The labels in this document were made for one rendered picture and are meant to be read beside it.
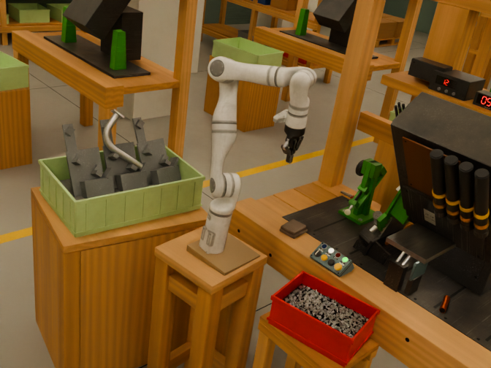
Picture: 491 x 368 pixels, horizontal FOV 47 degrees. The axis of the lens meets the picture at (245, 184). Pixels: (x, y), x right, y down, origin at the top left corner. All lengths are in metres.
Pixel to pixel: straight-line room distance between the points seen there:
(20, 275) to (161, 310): 1.36
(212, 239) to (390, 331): 0.72
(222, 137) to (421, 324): 0.95
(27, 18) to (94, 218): 6.09
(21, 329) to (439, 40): 2.41
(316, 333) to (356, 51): 1.32
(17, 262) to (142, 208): 1.36
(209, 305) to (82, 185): 0.81
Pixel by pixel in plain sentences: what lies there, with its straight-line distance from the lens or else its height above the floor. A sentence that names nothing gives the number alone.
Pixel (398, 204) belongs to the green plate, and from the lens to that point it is 2.21.
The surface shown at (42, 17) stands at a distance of 8.37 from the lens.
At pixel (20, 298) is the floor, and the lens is 3.40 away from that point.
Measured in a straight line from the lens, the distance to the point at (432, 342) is 2.03.
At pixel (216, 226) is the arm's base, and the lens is 2.15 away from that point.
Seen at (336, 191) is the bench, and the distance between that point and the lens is 2.85.
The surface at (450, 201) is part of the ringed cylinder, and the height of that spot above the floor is 1.36.
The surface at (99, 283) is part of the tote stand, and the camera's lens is 2.54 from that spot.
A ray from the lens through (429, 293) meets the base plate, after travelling 2.25.
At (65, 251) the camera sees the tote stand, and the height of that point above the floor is 0.76.
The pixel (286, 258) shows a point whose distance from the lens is 2.32.
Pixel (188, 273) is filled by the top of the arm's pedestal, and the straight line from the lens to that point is 2.16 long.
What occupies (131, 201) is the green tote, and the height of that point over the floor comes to 0.91.
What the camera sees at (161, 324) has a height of 0.50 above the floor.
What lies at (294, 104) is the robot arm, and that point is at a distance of 1.97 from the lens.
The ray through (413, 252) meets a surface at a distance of 2.00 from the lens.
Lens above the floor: 2.10
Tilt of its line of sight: 26 degrees down
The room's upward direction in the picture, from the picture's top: 9 degrees clockwise
